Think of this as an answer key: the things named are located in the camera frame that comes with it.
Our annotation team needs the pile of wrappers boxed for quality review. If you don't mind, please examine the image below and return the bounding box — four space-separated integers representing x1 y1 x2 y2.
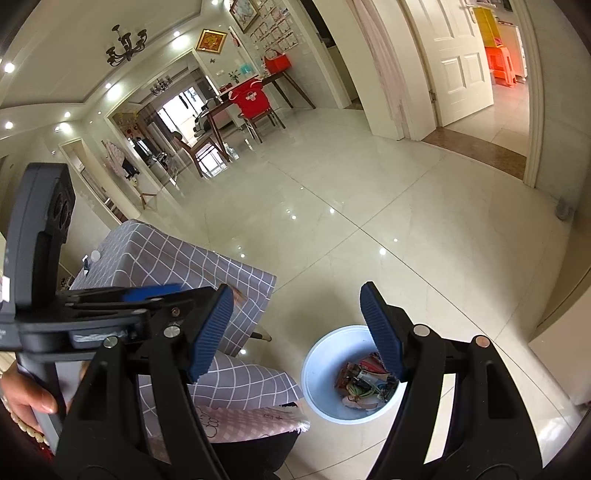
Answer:
339 353 400 411

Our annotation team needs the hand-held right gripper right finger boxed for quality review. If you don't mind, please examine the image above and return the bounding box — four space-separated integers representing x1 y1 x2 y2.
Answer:
359 281 543 480

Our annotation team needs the red white shirt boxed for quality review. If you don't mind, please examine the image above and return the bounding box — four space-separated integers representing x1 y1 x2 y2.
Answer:
228 78 274 119

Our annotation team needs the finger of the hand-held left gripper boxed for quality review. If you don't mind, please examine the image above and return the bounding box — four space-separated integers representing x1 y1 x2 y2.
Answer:
55 283 218 319
16 310 154 357

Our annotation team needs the framed wall picture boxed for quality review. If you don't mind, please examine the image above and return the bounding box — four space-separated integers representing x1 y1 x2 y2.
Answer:
229 0 260 32

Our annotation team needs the pink door curtain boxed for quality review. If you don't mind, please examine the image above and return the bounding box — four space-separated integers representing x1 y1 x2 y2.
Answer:
346 0 408 140

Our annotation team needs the grey checked tablecloth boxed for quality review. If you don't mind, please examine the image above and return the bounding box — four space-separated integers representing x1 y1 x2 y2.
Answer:
58 219 304 412

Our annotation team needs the black chandelier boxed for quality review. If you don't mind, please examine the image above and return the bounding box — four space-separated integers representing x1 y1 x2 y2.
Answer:
105 24 148 65

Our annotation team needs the wooden dining table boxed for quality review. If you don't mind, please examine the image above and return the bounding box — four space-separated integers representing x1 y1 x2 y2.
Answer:
202 71 317 162

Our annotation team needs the orange plastic stool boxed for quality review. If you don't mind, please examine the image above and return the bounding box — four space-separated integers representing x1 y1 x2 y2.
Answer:
485 46 519 86

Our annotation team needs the white bead bracelet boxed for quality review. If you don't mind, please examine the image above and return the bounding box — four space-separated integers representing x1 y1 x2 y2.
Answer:
7 408 51 448

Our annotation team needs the white plastic bucket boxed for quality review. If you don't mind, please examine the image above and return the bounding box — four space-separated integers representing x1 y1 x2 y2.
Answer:
301 325 409 423

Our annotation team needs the wall of paper certificates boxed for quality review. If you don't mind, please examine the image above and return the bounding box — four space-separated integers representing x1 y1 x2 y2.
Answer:
249 0 302 52

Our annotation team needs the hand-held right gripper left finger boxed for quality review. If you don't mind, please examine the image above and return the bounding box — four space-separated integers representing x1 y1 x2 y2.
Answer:
54 283 235 480

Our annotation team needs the wooden dining chair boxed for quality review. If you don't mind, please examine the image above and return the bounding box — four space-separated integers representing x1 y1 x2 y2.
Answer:
235 78 286 144

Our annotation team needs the wooden armchair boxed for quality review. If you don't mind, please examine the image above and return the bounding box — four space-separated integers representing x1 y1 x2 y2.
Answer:
173 131 230 179

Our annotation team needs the wooden clothes stand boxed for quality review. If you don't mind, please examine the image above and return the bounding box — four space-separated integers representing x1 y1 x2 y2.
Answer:
104 138 160 211

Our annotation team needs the white panel door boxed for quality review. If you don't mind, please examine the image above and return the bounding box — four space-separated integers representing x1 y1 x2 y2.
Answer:
401 0 496 128

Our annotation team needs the pink printed cushion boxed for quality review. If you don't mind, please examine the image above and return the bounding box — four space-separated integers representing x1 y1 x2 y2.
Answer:
191 401 311 444

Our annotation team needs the person's left hand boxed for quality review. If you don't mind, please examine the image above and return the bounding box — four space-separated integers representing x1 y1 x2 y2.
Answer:
0 366 59 416

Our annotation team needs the gold diamond wall frame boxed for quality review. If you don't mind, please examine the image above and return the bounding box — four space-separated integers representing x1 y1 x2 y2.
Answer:
195 28 228 53

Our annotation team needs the red basket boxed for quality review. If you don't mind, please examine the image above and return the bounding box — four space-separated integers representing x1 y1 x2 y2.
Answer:
263 47 292 75

